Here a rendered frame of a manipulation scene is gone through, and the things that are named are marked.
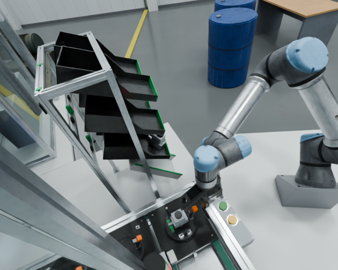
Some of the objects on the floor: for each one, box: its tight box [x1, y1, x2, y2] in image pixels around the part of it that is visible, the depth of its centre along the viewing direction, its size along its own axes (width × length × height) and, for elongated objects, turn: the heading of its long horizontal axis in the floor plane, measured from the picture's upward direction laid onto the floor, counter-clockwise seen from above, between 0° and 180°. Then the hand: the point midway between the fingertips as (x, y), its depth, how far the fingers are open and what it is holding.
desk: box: [254, 0, 338, 47], centre depth 356 cm, size 68×132×71 cm, turn 21°
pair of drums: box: [208, 0, 258, 88], centre depth 314 cm, size 80×130×96 cm, turn 5°
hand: (201, 204), depth 83 cm, fingers closed
